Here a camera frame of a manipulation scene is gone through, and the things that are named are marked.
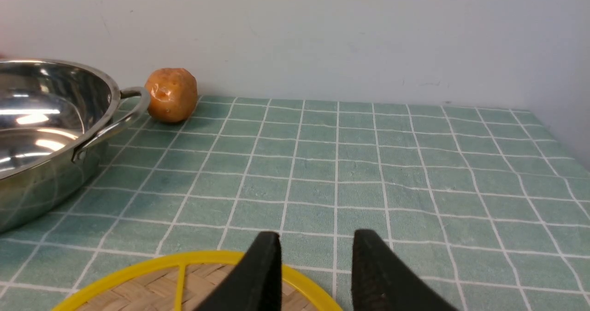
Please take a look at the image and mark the green checkered tablecloth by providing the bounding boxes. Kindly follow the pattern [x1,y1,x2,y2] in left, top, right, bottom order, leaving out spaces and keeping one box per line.
[1,95,590,311]

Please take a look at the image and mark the brown potato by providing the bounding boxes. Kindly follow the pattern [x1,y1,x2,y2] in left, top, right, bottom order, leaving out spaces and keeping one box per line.
[145,68,198,123]

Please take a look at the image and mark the yellow-rimmed bamboo steamer lid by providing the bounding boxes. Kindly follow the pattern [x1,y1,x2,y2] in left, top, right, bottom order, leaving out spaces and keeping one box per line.
[52,251,342,311]

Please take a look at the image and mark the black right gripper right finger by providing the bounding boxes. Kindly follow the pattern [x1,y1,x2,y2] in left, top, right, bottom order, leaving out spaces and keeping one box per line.
[352,229,456,311]

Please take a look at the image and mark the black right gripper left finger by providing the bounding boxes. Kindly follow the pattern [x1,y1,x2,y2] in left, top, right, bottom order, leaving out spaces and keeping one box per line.
[194,231,282,311]

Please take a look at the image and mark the stainless steel pot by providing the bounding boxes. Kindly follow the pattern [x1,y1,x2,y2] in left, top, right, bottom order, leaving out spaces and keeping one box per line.
[0,59,150,233]

